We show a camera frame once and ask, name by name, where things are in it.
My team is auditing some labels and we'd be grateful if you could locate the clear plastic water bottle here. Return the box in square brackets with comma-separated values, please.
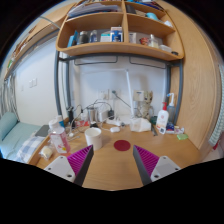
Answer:
[49, 119, 70, 154]

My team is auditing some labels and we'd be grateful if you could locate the white paper cup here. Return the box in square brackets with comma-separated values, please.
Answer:
[85, 128, 102, 150]

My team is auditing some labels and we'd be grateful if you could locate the clear glass jar on shelf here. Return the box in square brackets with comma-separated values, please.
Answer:
[148, 34, 159, 48]

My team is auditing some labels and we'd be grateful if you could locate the light blue bed mattress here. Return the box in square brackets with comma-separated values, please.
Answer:
[0, 112, 40, 160]

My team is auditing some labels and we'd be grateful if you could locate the blue white box on shelf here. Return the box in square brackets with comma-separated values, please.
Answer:
[110, 27, 123, 42]

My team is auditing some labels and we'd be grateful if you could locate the white power strip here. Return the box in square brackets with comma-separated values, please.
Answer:
[106, 119, 121, 127]

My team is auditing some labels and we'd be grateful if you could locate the wooden wall shelf unit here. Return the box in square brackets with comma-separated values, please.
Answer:
[56, 0, 184, 61]

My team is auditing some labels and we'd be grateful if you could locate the plaid cloth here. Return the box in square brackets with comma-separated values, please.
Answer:
[15, 136, 44, 163]

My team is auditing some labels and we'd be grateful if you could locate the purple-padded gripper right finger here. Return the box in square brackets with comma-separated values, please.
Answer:
[133, 145, 180, 185]

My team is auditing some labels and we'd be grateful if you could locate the small groot figurine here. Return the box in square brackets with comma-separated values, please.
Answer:
[141, 91, 153, 119]

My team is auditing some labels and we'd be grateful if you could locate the dark red round coaster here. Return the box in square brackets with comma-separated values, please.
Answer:
[114, 140, 131, 151]

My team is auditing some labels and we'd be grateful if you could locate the white spray bottle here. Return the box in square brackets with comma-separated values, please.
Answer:
[167, 93, 175, 123]

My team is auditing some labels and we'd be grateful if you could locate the white pump lotion bottle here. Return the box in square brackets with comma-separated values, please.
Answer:
[156, 102, 169, 134]

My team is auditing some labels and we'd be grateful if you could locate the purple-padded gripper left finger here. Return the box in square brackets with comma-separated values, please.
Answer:
[45, 145, 94, 186]

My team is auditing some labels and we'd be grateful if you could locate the metal cup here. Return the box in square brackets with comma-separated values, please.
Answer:
[87, 107, 96, 122]

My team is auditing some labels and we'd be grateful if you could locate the green sponge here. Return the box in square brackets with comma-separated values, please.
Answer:
[177, 134, 188, 140]

